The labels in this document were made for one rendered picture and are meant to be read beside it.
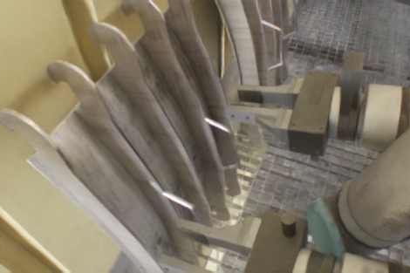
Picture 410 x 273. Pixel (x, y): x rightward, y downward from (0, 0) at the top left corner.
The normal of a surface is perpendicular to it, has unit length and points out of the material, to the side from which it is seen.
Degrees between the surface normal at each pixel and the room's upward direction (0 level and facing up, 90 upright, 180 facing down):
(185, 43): 90
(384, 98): 16
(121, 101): 63
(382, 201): 92
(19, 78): 90
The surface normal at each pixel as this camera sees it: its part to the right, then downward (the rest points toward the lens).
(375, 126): -0.46, 0.27
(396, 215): -0.63, 0.67
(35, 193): 0.92, 0.29
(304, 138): -0.40, 0.72
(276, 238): -0.23, -0.68
